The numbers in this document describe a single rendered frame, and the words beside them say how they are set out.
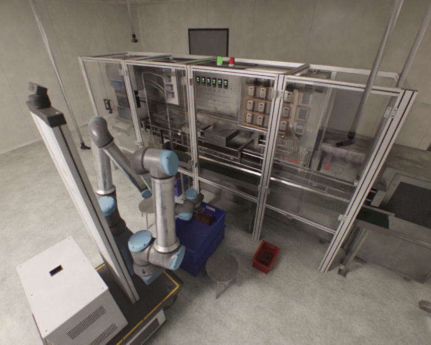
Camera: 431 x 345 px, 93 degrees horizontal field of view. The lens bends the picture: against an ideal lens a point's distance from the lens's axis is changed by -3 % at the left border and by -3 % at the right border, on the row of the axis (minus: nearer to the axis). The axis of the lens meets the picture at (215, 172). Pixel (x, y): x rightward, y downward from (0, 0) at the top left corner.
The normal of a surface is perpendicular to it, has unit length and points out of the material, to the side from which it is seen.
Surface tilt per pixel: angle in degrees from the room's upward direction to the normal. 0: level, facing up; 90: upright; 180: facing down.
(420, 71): 90
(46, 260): 0
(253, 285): 0
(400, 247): 90
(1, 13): 90
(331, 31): 90
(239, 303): 0
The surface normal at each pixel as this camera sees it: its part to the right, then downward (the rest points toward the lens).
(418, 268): -0.55, 0.47
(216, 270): 0.00, -0.83
